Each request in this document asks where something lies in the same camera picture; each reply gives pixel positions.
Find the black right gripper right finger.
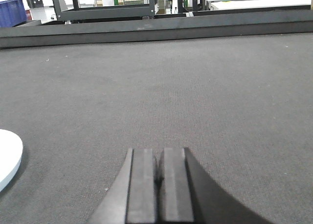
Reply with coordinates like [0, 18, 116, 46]
[159, 148, 269, 224]

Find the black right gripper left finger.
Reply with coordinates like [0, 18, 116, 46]
[88, 148, 157, 224]

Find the white round disc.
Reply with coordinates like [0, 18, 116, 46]
[0, 129, 23, 191]

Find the white background work table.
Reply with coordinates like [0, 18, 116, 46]
[205, 0, 311, 11]

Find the blue plastic crate background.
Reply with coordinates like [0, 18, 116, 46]
[0, 0, 27, 28]

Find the black metal frame cart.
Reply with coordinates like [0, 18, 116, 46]
[52, 0, 158, 22]

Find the dark raised table edge rail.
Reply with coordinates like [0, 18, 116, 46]
[0, 8, 313, 48]

